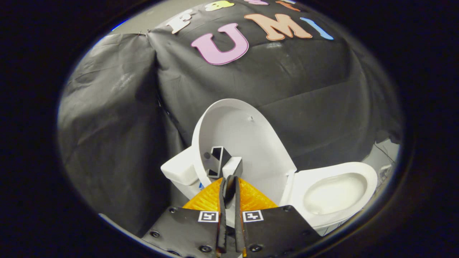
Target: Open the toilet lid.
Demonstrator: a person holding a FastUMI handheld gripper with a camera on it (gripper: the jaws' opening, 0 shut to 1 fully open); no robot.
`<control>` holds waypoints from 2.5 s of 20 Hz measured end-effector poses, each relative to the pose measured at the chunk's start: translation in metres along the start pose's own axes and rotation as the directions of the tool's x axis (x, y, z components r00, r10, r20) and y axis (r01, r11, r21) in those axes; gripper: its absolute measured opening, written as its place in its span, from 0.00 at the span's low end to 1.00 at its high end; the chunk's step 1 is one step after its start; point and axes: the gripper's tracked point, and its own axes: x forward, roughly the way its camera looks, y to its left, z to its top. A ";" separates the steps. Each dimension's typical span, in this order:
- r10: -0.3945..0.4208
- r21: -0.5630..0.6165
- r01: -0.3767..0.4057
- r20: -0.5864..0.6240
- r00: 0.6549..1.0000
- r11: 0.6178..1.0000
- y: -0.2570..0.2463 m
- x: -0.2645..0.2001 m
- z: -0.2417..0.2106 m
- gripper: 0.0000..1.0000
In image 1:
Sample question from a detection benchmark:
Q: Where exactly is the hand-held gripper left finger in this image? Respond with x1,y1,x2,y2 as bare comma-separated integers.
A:
141,177,228,258

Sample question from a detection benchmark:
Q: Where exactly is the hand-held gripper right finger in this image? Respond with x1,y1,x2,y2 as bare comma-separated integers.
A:
235,177,322,258

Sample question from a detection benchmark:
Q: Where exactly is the white toilet lid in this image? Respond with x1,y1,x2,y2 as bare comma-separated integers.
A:
192,99,297,205

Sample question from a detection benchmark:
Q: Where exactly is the white toilet with tank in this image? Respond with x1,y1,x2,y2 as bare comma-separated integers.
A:
160,145,379,237

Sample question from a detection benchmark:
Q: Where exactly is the white toilet seat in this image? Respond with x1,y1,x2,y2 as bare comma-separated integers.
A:
280,162,378,220

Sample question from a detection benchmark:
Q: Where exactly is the black backdrop cloth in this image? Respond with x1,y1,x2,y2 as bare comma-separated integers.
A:
57,0,404,237

